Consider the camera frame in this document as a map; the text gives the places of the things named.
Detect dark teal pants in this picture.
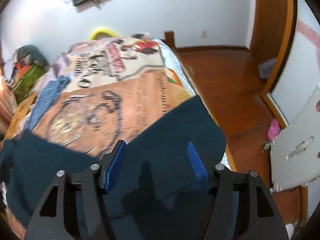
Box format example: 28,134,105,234
1,96,226,239

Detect pink slipper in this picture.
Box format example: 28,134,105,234
266,118,281,142

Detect folded blue jeans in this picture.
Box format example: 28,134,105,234
25,75,70,131

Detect green storage bag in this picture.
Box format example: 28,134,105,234
11,64,46,105

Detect yellow pillow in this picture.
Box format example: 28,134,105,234
89,28,120,41

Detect white sliding wardrobe door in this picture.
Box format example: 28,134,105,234
261,0,319,128

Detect brown wooden door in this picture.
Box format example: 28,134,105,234
249,0,288,63

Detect wooden bed post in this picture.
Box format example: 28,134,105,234
163,31,176,48

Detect white wall socket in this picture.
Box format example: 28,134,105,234
201,31,207,38

